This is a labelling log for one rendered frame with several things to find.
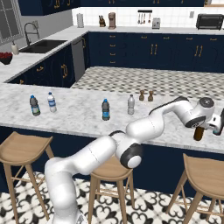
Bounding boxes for navy counter base panel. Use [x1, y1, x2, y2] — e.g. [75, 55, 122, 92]
[0, 125, 224, 200]

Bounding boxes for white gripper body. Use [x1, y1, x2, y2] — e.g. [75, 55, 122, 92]
[215, 108, 224, 137]

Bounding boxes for brown coffee machine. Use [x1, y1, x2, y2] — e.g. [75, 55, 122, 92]
[108, 11, 117, 31]

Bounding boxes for navy base cupboards with drawers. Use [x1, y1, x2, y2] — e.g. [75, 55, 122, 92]
[82, 31, 224, 74]

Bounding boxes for navy sink base cupboards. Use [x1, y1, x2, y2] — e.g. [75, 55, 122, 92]
[8, 43, 77, 89]

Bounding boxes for dark bowl of red fruit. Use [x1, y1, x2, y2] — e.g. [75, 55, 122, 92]
[0, 52, 14, 66]

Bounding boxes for wooden bar stool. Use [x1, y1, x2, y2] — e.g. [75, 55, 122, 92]
[0, 130, 55, 224]
[87, 156, 136, 224]
[165, 152, 224, 224]

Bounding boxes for clear grey plastic bottle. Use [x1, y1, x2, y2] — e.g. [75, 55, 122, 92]
[127, 94, 136, 116]

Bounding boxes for dark metal tap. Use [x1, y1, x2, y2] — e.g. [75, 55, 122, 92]
[24, 22, 41, 47]

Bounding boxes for window with grey frame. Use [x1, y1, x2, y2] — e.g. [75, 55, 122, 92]
[0, 0, 25, 46]

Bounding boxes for white paper towel roll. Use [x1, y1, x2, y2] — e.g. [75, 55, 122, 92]
[76, 12, 85, 29]

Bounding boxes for dark bottle with blue cap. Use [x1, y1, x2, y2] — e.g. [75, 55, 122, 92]
[29, 94, 41, 117]
[101, 98, 111, 122]

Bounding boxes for grey dishwasher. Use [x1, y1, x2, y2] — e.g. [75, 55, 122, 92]
[71, 38, 87, 83]

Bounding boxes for brown glass bottle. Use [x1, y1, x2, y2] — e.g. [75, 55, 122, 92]
[193, 126, 205, 142]

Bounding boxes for black sink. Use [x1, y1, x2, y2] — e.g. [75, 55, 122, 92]
[18, 38, 68, 54]

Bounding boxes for white bottle with blue label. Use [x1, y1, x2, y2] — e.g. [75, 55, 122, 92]
[47, 91, 58, 114]

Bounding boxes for brown knife block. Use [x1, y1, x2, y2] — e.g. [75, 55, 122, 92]
[98, 15, 107, 28]

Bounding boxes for silver toaster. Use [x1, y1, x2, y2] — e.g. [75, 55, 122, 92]
[151, 17, 161, 30]

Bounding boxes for rail with hanging utensils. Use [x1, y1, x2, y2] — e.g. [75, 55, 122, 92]
[136, 9, 153, 25]

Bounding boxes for black toaster oven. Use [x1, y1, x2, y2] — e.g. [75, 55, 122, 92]
[195, 13, 224, 31]

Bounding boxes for white soap dispenser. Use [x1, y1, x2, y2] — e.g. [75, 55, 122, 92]
[10, 40, 20, 56]

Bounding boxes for navy wall cupboards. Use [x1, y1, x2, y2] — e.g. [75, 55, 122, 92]
[17, 0, 213, 17]

